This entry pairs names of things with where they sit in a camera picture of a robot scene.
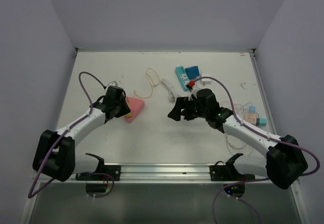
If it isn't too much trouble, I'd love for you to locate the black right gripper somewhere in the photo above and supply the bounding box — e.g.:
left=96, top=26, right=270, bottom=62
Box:
left=168, top=96, right=209, bottom=121

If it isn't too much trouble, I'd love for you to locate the light blue charger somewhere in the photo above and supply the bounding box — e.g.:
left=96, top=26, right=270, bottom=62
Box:
left=249, top=105, right=256, bottom=114

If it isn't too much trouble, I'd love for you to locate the teal small plug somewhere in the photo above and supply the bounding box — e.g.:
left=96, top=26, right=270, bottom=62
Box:
left=256, top=118, right=267, bottom=127

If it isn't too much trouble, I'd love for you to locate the white usb charger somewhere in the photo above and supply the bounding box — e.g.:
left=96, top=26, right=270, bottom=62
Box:
left=200, top=74, right=211, bottom=85

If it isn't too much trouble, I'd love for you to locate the white power strip cable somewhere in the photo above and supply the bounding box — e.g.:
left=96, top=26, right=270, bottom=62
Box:
left=161, top=77, right=179, bottom=102

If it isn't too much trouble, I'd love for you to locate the peach multi plug adapter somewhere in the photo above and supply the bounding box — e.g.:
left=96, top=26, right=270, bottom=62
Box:
left=244, top=113, right=258, bottom=125

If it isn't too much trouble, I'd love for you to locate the dark blue plug adapter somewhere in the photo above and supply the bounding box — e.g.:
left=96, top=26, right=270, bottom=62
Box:
left=185, top=66, right=200, bottom=80

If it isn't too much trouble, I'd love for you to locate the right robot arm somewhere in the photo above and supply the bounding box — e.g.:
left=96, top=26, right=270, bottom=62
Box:
left=168, top=89, right=308, bottom=190

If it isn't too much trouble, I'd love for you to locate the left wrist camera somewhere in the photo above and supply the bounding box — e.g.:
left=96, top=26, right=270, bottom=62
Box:
left=107, top=80, right=118, bottom=87

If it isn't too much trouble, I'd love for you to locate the pink triangular socket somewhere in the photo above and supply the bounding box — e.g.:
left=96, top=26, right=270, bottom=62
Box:
left=125, top=98, right=145, bottom=123

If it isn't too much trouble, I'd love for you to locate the yellow thin cable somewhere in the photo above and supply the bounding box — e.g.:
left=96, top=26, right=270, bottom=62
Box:
left=133, top=68, right=160, bottom=99

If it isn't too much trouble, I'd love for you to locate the teal power strip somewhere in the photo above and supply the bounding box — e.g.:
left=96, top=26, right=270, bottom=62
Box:
left=175, top=66, right=190, bottom=92

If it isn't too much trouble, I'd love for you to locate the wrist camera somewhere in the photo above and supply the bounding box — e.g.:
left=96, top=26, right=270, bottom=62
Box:
left=187, top=80, right=200, bottom=101
left=107, top=80, right=118, bottom=87

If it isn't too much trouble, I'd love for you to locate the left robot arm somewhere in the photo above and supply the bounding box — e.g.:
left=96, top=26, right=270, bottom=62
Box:
left=32, top=86, right=131, bottom=182

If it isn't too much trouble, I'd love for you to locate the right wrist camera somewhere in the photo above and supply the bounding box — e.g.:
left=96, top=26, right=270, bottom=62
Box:
left=187, top=80, right=200, bottom=101

